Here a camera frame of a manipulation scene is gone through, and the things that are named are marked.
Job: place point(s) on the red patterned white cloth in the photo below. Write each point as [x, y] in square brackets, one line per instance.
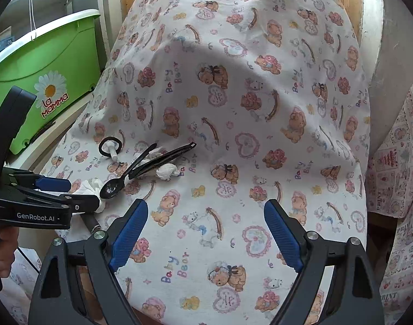
[403, 176]

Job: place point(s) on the green plastic tub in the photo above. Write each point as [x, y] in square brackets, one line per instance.
[57, 57]

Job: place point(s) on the black plastic spoon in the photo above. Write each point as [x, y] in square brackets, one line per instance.
[111, 188]

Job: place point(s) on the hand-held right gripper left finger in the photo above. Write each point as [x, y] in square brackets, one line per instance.
[128, 233]

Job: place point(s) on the black hair clip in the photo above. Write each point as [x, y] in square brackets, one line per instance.
[166, 159]

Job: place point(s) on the white plastic plug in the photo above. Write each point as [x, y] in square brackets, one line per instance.
[113, 154]

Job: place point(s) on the person's left hand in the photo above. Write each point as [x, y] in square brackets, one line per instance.
[1, 257]

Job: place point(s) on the bear printed white cloth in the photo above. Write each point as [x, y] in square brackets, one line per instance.
[226, 108]

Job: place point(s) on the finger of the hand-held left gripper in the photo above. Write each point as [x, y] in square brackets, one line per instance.
[52, 184]
[77, 206]

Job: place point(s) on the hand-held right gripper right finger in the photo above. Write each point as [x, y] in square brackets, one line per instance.
[284, 233]

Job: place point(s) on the white tissue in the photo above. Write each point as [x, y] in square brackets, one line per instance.
[167, 172]
[89, 188]
[155, 153]

